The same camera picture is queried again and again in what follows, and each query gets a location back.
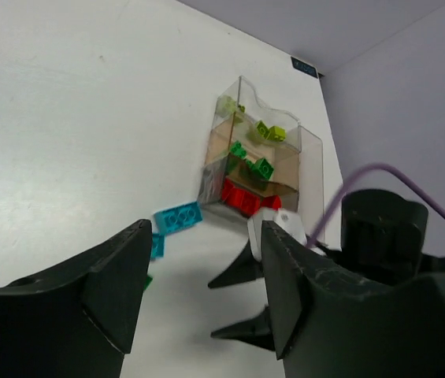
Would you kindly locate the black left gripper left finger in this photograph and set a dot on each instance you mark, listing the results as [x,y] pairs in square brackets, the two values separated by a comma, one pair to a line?
[77,318]

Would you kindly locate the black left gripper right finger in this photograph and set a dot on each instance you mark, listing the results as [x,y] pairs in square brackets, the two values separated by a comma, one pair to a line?
[330,322]

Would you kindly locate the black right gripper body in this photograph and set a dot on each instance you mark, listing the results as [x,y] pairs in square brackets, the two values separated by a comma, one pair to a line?
[382,235]

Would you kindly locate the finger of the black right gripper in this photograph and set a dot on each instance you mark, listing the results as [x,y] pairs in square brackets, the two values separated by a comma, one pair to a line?
[243,269]
[255,331]

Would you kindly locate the red long lego brick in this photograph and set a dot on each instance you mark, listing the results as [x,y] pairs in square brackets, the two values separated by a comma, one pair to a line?
[245,202]

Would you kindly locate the green small lego brick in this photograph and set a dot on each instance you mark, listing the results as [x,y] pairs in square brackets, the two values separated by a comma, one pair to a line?
[262,168]
[149,280]

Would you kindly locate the blue small lego brick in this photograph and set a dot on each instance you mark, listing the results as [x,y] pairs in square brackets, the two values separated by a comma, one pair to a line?
[158,246]

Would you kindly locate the blue long lego brick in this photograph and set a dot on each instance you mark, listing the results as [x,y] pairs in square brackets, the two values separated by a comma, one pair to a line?
[178,218]

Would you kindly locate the green long lego brick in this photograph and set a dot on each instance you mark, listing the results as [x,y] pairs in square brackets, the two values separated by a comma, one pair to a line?
[237,153]

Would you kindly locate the red curved lego piece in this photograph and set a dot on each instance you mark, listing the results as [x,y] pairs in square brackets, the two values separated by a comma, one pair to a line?
[271,202]

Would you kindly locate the lime sloped lego brick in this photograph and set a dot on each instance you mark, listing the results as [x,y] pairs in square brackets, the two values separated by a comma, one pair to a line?
[259,132]

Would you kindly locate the grey wavy container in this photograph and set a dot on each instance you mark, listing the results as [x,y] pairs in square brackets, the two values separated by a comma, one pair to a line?
[213,175]

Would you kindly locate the orange wavy container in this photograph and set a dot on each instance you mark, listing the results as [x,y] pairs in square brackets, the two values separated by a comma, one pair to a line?
[285,160]

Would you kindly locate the clear wavy container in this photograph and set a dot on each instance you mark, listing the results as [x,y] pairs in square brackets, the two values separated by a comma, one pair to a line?
[245,93]

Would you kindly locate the blue table label right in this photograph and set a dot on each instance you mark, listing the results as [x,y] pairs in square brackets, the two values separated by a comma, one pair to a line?
[304,67]

